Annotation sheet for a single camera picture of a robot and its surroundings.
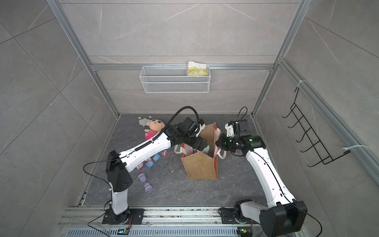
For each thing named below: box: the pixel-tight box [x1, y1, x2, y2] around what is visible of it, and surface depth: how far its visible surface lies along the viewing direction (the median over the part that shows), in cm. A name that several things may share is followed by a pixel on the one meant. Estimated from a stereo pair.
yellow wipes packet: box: [187, 61, 209, 77], surface depth 87 cm
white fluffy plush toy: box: [138, 115, 152, 128], surface depth 113 cm
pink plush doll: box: [144, 118, 166, 141], surface depth 105 cm
